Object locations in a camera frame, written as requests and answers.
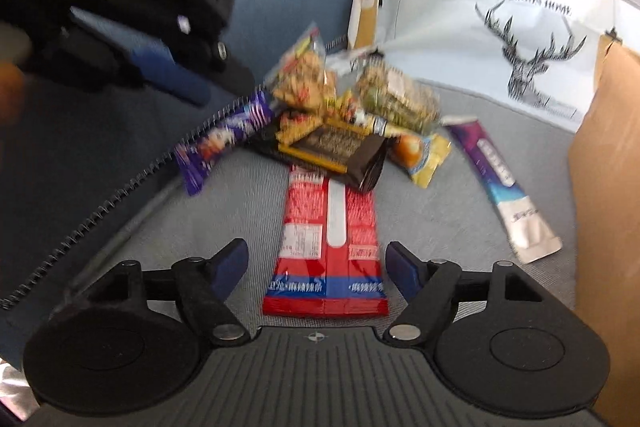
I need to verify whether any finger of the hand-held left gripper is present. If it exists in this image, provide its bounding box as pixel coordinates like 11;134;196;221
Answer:
199;41;257;98
65;7;213;106

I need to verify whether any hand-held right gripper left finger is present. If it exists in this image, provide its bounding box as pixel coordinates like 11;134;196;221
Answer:
64;238;251;348

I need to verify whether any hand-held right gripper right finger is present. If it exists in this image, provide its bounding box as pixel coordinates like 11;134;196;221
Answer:
384;241;576;348

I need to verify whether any clear peanut snack packet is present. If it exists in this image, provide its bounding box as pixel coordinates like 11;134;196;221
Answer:
265;24;341;114

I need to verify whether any yellow cartoon snack packet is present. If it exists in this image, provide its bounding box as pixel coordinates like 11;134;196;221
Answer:
390;132;453;188

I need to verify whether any cardboard box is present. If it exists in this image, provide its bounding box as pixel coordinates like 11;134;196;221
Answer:
567;39;640;427

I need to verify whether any purple snack bar packet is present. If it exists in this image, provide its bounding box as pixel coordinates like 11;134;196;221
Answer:
175;89;273;196

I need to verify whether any red snack packet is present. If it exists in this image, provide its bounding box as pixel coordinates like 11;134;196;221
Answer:
261;164;390;319

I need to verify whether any small orange cracker packet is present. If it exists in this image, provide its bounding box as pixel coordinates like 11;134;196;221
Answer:
276;109;325;144

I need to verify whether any black and gold snack packet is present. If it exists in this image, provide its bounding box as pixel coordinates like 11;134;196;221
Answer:
245;112;401;194

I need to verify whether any purple and white stick packet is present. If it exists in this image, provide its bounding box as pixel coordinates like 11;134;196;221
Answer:
445;119;563;264

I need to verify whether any blue sofa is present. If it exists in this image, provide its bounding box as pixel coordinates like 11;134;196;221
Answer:
0;0;351;358

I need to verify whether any small colourful snack packet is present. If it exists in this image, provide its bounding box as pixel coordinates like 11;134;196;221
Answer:
327;91;392;136

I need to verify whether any clear green snack packet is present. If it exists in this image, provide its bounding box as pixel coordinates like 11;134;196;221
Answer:
355;62;443;134

